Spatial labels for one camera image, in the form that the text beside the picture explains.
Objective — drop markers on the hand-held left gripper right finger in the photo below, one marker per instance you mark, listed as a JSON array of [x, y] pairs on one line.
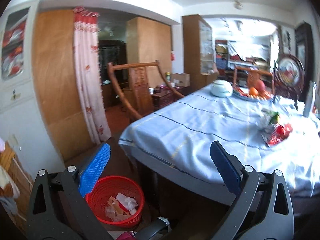
[[225, 170]]

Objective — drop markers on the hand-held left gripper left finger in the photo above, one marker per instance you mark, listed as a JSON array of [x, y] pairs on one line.
[[96, 167]]

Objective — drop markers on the red plastic mesh basket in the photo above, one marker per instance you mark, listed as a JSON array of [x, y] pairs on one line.
[[105, 187]]

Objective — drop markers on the white tissue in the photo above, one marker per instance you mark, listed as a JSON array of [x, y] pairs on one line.
[[127, 201]]

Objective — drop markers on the red snack wrapper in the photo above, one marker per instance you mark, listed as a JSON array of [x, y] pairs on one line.
[[278, 133]]

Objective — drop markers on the white green paper carton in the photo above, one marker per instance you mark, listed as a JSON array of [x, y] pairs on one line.
[[270, 117]]

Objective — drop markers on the light blue striped tablecloth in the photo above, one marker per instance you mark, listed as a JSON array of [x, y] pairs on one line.
[[187, 125]]

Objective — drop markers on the blue oval fruit plate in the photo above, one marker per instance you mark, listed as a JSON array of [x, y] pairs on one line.
[[240, 94]]

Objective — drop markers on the white green ceramic jar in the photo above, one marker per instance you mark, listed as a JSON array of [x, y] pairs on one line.
[[222, 88]]

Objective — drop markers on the orange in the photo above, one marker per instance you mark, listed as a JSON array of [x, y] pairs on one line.
[[253, 91]]

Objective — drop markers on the pink red floral curtain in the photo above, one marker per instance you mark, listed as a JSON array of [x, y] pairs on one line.
[[87, 80]]

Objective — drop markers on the carved wooden armchair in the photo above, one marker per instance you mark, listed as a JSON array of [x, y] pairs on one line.
[[138, 90]]

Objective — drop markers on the red mango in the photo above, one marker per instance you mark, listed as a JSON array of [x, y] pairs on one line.
[[260, 85]]

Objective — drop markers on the dark wooden side table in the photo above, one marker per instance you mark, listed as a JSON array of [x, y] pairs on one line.
[[165, 98]]

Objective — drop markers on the white glass door cupboard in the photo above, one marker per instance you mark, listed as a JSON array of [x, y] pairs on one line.
[[22, 105]]

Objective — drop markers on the wooden partition panel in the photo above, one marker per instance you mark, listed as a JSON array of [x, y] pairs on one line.
[[55, 80]]

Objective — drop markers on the carved wooden chair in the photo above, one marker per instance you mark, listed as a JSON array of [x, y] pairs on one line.
[[253, 76]]

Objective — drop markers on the cardboard box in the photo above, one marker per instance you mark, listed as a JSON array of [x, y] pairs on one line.
[[180, 79]]

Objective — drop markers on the green bottle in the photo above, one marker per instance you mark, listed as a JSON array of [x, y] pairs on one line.
[[168, 77]]

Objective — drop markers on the silver metal bottle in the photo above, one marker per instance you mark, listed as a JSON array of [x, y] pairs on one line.
[[309, 100]]

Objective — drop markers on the storage shelf with boxes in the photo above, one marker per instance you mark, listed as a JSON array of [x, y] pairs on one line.
[[221, 55]]

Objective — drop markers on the round embroidered table screen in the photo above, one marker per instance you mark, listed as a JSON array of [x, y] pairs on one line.
[[288, 71]]

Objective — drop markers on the glass door wooden cabinet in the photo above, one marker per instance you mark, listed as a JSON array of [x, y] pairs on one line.
[[192, 55]]

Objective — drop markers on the white dust cloth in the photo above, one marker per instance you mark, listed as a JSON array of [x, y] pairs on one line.
[[247, 50]]

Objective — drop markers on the light wooden wardrobe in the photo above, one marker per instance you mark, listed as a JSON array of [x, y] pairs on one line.
[[150, 50]]

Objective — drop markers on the dark carved tall cabinet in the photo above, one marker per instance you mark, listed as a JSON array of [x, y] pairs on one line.
[[303, 47]]

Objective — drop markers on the round ceiling lamp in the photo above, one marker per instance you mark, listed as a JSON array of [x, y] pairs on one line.
[[238, 5]]

